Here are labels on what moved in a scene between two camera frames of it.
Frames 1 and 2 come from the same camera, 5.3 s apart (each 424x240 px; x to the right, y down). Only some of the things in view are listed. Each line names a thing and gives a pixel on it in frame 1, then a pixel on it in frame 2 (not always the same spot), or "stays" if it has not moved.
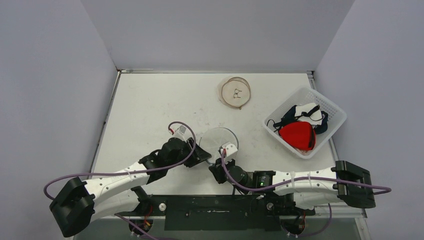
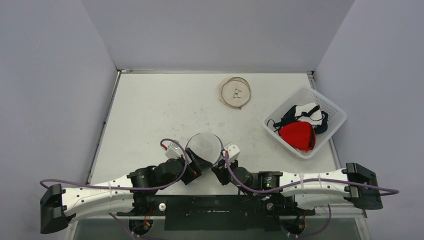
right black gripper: x=218 y=170 stays
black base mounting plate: x=216 y=213 stays
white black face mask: x=310 y=112 stays
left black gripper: x=199 y=156 → x=200 y=164
